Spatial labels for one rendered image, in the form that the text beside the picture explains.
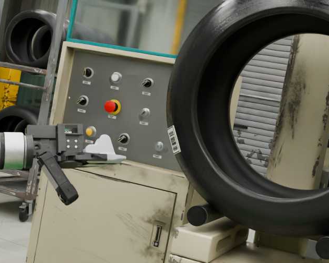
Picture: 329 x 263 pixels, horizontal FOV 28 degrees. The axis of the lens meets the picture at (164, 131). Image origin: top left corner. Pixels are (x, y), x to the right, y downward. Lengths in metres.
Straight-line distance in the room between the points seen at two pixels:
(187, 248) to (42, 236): 0.99
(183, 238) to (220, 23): 0.47
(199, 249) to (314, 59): 0.61
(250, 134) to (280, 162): 9.14
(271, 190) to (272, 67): 9.23
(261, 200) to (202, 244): 0.16
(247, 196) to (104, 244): 0.94
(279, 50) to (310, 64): 9.15
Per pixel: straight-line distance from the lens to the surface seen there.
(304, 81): 1.74
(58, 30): 5.02
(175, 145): 1.45
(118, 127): 2.25
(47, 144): 1.36
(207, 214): 1.43
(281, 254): 1.70
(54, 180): 1.34
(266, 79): 10.86
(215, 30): 1.42
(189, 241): 1.44
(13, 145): 1.33
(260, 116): 10.87
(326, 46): 1.75
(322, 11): 1.38
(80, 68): 2.33
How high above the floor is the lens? 1.14
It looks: 3 degrees down
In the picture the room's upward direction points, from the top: 10 degrees clockwise
